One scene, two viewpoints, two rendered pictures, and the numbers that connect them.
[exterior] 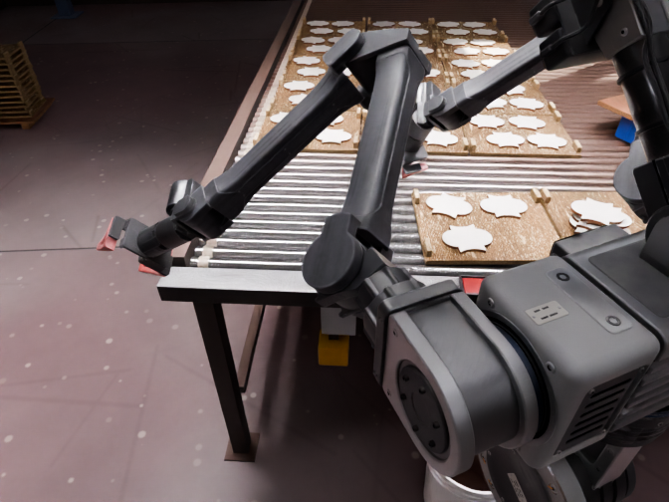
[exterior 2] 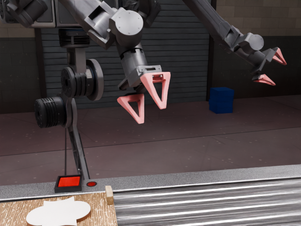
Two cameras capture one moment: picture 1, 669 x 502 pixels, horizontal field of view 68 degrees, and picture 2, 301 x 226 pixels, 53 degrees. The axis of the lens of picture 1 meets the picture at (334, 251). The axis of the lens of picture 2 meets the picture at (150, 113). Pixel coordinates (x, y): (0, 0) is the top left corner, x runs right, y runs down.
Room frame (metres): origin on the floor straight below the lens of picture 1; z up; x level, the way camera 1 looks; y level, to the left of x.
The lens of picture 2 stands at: (1.80, -0.32, 1.37)
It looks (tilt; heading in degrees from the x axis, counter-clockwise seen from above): 16 degrees down; 167
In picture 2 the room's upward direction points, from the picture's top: straight up
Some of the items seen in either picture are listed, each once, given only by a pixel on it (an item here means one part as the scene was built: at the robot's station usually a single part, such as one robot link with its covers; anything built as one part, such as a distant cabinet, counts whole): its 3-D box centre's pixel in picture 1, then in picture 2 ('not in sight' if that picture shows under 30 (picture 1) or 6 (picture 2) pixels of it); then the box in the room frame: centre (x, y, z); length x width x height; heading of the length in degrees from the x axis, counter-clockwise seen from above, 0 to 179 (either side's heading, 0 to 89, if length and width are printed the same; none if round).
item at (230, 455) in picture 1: (226, 381); not in sight; (1.02, 0.37, 0.43); 0.12 x 0.12 x 0.85; 86
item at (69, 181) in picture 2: (474, 287); (69, 183); (0.96, -0.37, 0.92); 0.06 x 0.06 x 0.01; 86
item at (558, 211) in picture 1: (620, 224); not in sight; (1.22, -0.88, 0.93); 0.41 x 0.35 x 0.02; 89
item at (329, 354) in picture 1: (334, 330); not in sight; (0.97, 0.01, 0.74); 0.09 x 0.08 x 0.24; 86
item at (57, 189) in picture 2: (474, 287); (69, 183); (0.96, -0.37, 0.92); 0.08 x 0.08 x 0.02; 86
